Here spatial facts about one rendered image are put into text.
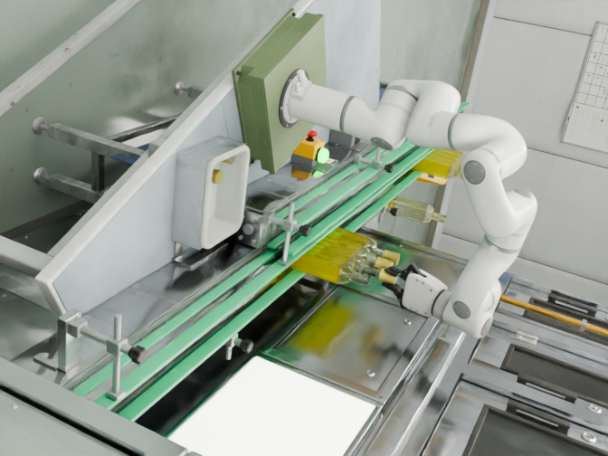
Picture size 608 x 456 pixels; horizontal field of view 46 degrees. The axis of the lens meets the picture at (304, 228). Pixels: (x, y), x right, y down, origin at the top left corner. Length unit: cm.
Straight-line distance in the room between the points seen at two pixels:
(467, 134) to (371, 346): 60
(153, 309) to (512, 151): 83
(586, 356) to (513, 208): 73
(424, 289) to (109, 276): 78
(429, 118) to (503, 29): 597
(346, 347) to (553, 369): 58
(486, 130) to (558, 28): 593
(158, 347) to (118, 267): 21
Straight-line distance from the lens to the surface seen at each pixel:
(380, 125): 171
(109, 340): 126
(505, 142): 159
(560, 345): 215
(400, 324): 196
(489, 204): 153
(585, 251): 798
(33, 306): 195
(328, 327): 189
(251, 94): 174
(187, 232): 166
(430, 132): 164
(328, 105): 176
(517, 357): 205
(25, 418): 104
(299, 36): 182
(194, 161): 159
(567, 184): 777
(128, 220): 153
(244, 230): 180
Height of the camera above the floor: 161
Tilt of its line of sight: 21 degrees down
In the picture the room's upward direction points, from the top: 108 degrees clockwise
